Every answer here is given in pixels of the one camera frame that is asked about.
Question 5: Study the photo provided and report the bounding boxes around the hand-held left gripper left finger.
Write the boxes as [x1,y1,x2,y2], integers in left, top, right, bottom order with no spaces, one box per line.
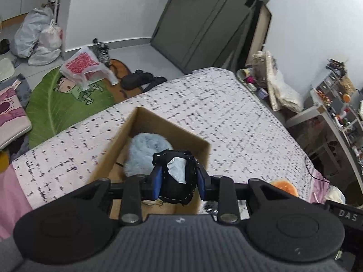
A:
[57,164,163,226]

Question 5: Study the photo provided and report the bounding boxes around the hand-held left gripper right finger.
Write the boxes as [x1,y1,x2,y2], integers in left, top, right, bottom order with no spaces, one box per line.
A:
[198,164,312,224]

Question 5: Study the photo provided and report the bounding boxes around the black fabric pouch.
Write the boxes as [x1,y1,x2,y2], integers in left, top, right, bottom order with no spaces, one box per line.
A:
[152,150,199,205]

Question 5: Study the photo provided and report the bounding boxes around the large fluffy blue plush toy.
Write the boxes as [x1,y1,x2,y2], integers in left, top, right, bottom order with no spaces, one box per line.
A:
[124,133,174,177]

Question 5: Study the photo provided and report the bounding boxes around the brown cardboard box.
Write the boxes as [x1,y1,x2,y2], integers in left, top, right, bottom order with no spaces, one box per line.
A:
[86,106,212,221]

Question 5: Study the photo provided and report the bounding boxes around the orange and green plush toy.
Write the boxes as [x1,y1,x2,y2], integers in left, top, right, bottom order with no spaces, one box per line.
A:
[269,178,299,197]

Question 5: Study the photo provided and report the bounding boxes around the cream pillow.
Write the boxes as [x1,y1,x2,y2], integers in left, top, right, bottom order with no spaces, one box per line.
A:
[326,185,346,204]

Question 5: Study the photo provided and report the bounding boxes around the bed with patterned cover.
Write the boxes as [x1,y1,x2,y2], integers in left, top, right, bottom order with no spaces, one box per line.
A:
[11,67,324,213]

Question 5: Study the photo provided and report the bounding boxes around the black sandal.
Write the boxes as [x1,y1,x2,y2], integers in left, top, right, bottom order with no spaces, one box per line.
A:
[140,76,168,92]
[121,69,155,90]

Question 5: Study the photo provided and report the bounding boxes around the white desk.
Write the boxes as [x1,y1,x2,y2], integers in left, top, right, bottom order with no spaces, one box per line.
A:
[285,71,363,182]

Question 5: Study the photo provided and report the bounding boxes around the snack tube can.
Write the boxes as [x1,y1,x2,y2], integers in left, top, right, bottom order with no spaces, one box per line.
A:
[237,68,254,81]

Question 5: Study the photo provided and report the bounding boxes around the orange round mat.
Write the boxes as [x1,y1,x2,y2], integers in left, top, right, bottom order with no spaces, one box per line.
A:
[108,59,142,100]

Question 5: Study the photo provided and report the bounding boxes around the translucent plastic bag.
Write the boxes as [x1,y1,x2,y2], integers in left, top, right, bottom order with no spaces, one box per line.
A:
[269,71,304,112]

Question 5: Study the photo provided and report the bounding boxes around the desk clutter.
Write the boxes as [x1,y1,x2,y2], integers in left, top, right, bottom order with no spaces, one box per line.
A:
[318,59,363,159]

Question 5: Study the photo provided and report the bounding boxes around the green leaf rug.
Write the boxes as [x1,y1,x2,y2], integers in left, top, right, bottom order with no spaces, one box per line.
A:
[25,65,125,149]

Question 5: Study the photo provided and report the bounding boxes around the red-printed plastic bag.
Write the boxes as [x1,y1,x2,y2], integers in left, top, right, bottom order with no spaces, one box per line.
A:
[61,47,118,88]

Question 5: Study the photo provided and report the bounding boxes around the black and white sneakers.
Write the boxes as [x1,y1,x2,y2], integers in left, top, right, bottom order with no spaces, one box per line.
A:
[92,38,111,64]

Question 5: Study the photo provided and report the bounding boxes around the pink bedsheet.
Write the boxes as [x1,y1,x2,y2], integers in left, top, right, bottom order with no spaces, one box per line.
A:
[0,163,332,240]

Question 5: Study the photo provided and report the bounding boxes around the pink cushion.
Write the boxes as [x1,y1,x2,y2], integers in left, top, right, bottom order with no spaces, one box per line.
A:
[0,86,32,151]

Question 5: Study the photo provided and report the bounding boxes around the grey door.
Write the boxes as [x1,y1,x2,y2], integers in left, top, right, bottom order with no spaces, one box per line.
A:
[150,0,273,74]

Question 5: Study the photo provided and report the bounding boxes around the person's grey clothing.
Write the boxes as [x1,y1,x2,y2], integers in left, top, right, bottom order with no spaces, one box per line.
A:
[0,232,26,272]

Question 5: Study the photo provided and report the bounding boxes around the leaning cardboard board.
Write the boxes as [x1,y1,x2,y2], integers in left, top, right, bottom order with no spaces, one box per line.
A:
[211,1,272,71]

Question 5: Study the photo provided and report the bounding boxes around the white knotted plastic bag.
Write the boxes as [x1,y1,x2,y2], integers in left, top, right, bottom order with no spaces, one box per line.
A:
[38,20,63,50]

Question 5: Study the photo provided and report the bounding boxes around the white floor mat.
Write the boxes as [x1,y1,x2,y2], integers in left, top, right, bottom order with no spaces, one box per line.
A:
[0,58,15,82]

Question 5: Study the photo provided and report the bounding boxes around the large grey-white plastic bag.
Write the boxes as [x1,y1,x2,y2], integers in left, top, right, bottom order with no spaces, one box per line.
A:
[14,7,54,58]

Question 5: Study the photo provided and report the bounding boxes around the black cable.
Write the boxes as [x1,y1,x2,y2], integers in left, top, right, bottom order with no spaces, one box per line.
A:
[305,154,331,183]

